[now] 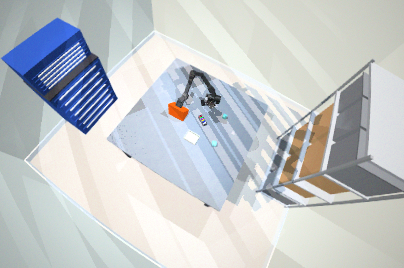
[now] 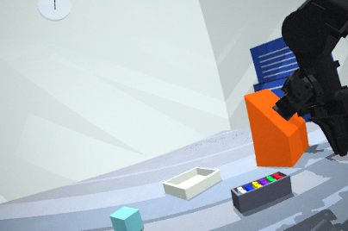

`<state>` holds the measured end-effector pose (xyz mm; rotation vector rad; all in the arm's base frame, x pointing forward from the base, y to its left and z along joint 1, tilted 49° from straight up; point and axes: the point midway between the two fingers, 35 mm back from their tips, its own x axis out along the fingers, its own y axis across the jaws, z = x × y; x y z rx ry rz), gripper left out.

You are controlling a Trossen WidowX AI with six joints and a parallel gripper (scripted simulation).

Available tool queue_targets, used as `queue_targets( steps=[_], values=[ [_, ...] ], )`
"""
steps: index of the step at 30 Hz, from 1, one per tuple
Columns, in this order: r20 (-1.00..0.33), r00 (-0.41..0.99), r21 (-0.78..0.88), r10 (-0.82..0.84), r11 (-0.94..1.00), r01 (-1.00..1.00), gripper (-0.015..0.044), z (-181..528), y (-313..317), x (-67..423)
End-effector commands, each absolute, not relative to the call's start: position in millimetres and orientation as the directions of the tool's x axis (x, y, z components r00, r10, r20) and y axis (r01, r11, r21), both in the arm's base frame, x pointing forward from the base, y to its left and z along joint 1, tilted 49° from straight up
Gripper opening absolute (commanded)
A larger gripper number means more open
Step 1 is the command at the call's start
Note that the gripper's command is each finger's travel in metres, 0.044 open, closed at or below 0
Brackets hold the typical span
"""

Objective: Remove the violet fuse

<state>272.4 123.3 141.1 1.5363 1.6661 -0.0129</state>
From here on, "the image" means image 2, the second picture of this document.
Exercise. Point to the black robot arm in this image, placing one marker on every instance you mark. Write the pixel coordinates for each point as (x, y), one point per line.
(311, 32)

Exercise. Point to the light blue cube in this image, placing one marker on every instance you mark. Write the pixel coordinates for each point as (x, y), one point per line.
(127, 219)

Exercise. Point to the green fuse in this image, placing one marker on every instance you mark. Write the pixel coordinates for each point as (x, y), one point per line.
(270, 179)

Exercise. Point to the violet fuse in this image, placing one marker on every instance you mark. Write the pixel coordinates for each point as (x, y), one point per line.
(262, 182)

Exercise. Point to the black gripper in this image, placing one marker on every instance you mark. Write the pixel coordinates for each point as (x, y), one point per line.
(330, 110)

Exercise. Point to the yellow fuse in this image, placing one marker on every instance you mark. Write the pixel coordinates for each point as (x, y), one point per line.
(255, 185)

